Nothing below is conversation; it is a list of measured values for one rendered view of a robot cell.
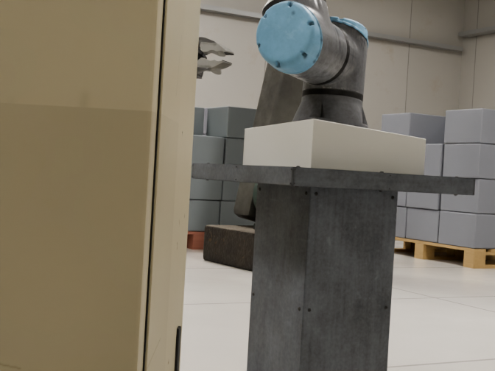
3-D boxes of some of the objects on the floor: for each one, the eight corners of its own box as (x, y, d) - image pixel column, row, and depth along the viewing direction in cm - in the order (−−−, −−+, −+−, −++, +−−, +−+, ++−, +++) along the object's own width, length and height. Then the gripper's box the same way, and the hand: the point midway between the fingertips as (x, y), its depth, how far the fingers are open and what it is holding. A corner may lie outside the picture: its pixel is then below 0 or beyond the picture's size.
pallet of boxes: (372, 250, 690) (380, 114, 688) (442, 251, 726) (450, 121, 725) (473, 268, 584) (482, 107, 583) (549, 268, 621) (558, 117, 620)
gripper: (170, 45, 218) (244, 51, 210) (161, 81, 215) (236, 87, 208) (158, 30, 210) (234, 36, 203) (148, 68, 208) (225, 74, 200)
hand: (226, 57), depth 203 cm, fingers closed
